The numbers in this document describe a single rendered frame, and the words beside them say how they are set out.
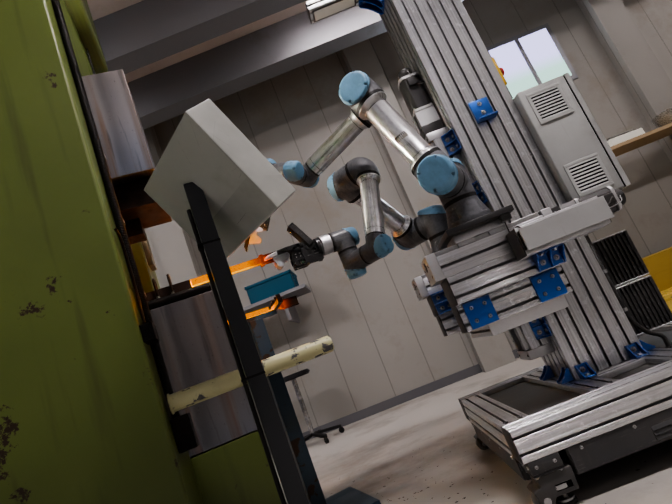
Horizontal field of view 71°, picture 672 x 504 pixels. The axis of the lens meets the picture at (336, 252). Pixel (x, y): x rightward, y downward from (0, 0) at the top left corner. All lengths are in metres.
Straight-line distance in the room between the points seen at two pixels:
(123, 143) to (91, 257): 0.55
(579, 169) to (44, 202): 1.67
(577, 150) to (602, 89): 4.02
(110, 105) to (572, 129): 1.61
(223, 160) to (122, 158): 0.70
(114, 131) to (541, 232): 1.39
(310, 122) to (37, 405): 4.49
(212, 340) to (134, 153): 0.67
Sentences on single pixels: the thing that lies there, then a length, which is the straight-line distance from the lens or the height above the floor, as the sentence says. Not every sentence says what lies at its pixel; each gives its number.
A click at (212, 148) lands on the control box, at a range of 1.08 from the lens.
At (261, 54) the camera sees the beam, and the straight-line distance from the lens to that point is 4.91.
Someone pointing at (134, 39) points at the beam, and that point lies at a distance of 4.36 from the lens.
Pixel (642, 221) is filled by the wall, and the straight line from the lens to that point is 5.54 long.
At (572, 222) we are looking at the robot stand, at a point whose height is 0.69.
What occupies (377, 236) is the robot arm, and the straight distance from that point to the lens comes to 1.68.
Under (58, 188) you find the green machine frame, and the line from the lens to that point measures 1.42.
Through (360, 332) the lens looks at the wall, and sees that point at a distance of 4.75.
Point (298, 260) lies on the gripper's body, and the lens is 1.74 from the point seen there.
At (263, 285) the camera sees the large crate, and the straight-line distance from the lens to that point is 4.38.
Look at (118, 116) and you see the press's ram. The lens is 1.81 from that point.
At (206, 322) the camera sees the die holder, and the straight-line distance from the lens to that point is 1.53.
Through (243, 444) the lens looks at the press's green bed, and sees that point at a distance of 1.51.
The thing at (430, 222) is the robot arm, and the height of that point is 0.97.
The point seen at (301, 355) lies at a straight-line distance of 1.29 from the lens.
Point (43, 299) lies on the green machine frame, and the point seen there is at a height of 0.95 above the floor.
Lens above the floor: 0.56
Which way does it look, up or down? 12 degrees up
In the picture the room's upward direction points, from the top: 22 degrees counter-clockwise
